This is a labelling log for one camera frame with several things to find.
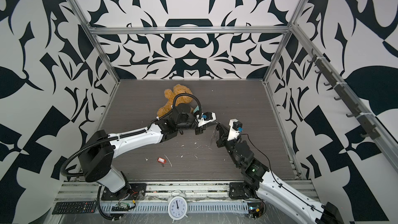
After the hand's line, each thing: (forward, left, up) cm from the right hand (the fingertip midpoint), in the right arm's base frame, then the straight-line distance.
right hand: (219, 125), depth 74 cm
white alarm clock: (-30, +20, -17) cm, 39 cm away
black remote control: (-30, +65, -17) cm, 73 cm away
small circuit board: (-30, +45, -22) cm, 58 cm away
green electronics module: (-31, -15, -22) cm, 41 cm away
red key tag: (-10, +30, -20) cm, 37 cm away
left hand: (+4, +2, +2) cm, 4 cm away
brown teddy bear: (+32, +23, -10) cm, 41 cm away
